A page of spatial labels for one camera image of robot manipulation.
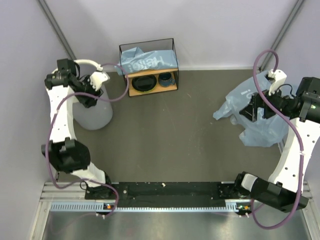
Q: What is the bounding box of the white trash bin rim ring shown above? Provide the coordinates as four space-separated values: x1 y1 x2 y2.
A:
73 58 104 72

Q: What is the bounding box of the light blue trash bag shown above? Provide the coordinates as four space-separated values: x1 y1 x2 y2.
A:
213 77 289 148
118 47 178 74

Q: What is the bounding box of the white grey trash bin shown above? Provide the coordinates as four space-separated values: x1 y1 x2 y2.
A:
72 99 113 131

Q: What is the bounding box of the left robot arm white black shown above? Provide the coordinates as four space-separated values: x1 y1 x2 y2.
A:
41 58 114 199

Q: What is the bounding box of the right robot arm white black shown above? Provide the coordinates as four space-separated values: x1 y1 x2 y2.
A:
233 77 320 213

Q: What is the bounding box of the black plate green rim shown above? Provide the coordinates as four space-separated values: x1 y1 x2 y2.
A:
131 75 157 93

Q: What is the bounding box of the dark blue mug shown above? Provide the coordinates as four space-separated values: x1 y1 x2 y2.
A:
158 72 176 87

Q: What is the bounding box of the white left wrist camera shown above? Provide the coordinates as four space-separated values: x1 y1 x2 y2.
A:
89 71 110 92

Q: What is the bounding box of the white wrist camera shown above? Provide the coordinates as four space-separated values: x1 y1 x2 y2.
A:
89 71 110 92
268 69 287 96

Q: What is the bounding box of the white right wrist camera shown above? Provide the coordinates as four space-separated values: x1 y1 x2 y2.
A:
268 69 287 96

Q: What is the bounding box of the black wire wooden shelf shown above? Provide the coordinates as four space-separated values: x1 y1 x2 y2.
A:
117 37 180 97

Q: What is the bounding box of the slotted grey cable duct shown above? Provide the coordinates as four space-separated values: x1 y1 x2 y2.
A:
49 199 250 213

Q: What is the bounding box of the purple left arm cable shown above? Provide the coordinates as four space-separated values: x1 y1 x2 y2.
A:
44 62 130 218

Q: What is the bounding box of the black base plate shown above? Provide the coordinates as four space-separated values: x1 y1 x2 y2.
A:
84 181 263 208

